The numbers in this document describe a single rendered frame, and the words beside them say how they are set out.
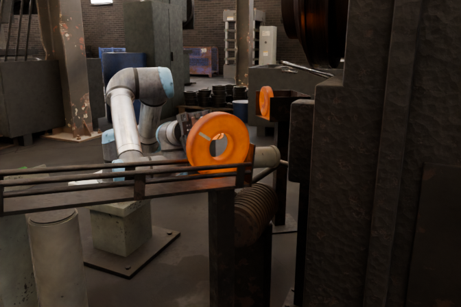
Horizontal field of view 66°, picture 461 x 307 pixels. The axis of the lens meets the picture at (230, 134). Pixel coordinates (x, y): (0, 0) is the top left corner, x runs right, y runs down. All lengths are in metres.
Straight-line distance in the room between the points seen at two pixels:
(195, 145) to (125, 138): 0.38
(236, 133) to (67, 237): 0.52
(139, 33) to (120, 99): 3.58
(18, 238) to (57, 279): 0.18
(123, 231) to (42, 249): 0.69
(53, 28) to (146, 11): 1.15
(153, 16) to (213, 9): 8.02
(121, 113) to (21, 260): 0.51
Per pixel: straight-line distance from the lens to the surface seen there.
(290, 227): 2.00
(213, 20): 12.59
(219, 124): 0.81
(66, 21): 3.98
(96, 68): 4.53
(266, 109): 1.81
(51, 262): 1.07
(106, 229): 1.77
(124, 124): 1.16
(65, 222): 1.03
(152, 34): 4.68
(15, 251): 1.20
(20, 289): 1.26
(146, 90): 1.32
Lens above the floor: 0.95
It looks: 14 degrees down
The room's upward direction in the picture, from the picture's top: straight up
